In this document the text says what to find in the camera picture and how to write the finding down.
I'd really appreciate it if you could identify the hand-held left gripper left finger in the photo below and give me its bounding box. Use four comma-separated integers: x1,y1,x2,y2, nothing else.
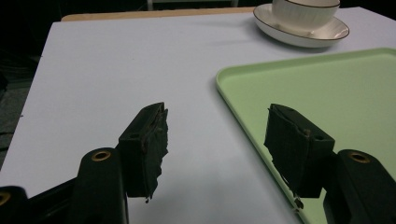
117,102,170,203

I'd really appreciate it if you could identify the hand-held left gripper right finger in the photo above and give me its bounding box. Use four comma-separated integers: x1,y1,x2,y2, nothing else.
263,103,336,210

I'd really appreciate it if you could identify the light green plastic tray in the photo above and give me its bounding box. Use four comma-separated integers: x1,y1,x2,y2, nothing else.
216,47,396,224

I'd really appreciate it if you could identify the white saucer with brown rim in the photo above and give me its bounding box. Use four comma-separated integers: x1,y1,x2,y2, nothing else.
252,3,350,49

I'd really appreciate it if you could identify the white ribbed cup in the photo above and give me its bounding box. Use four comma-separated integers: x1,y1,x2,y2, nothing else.
271,0,341,32

